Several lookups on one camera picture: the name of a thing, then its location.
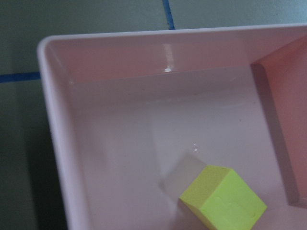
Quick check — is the yellow foam block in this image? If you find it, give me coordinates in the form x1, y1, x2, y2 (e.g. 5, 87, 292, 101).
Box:
179, 165, 267, 230

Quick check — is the pink plastic bin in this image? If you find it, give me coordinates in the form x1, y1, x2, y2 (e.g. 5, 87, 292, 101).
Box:
37, 23, 307, 230

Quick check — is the orange foam block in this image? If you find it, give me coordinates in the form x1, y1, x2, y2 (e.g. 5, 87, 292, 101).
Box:
250, 36, 307, 208

